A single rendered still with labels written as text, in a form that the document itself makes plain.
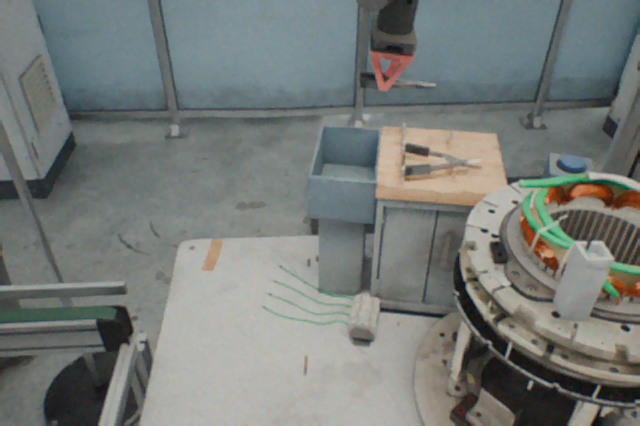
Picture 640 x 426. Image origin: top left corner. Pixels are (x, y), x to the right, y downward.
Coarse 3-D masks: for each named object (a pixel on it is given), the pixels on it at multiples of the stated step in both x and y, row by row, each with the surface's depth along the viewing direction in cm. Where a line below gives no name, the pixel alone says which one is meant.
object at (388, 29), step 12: (384, 12) 83; (396, 12) 82; (408, 12) 82; (372, 24) 87; (384, 24) 84; (396, 24) 83; (408, 24) 83; (384, 36) 83; (396, 36) 84; (408, 36) 84; (384, 48) 83; (408, 48) 83
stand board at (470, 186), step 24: (384, 144) 96; (432, 144) 96; (456, 144) 96; (480, 144) 96; (384, 168) 90; (456, 168) 90; (384, 192) 86; (408, 192) 86; (432, 192) 85; (456, 192) 85; (480, 192) 85
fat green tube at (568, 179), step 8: (560, 176) 72; (568, 176) 72; (576, 176) 73; (528, 184) 70; (536, 184) 71; (544, 184) 71; (552, 184) 71; (560, 184) 72; (608, 184) 73; (616, 184) 72
